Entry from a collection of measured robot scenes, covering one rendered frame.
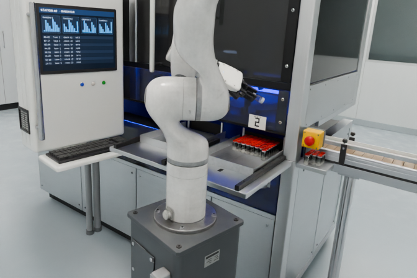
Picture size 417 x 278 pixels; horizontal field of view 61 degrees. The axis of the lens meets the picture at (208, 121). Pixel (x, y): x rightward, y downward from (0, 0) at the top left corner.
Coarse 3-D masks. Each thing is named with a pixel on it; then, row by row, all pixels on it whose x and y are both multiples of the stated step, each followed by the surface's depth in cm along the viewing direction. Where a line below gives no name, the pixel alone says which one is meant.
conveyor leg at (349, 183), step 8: (344, 176) 154; (344, 184) 154; (352, 184) 153; (344, 192) 154; (352, 192) 154; (344, 200) 155; (344, 208) 156; (344, 216) 157; (336, 224) 160; (344, 224) 158; (336, 232) 160; (344, 232) 159; (336, 240) 161; (344, 240) 160; (336, 248) 161; (336, 256) 162; (336, 264) 163; (328, 272) 167; (336, 272) 164
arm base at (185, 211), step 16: (176, 176) 97; (192, 176) 97; (176, 192) 99; (192, 192) 98; (160, 208) 108; (176, 208) 100; (192, 208) 100; (208, 208) 110; (160, 224) 100; (176, 224) 100; (192, 224) 101; (208, 224) 101
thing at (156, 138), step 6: (150, 132) 169; (156, 132) 173; (162, 132) 176; (198, 132) 184; (204, 132) 184; (222, 132) 175; (144, 138) 163; (150, 138) 161; (156, 138) 170; (162, 138) 171; (210, 138) 167; (222, 138) 176; (150, 144) 161; (156, 144) 159; (162, 144) 157
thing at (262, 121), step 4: (252, 116) 157; (256, 116) 156; (260, 116) 155; (252, 120) 158; (256, 120) 156; (260, 120) 155; (264, 120) 154; (248, 124) 159; (252, 124) 158; (256, 124) 157; (260, 124) 156; (264, 124) 154; (260, 128) 156; (264, 128) 155
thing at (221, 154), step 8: (224, 144) 162; (232, 144) 168; (208, 152) 152; (216, 152) 156; (224, 152) 157; (232, 152) 157; (240, 152) 158; (280, 152) 151; (208, 160) 143; (216, 160) 141; (224, 160) 139; (232, 160) 148; (240, 160) 148; (248, 160) 149; (256, 160) 149; (272, 160) 146; (232, 168) 137; (240, 168) 135; (248, 168) 133; (256, 168) 134
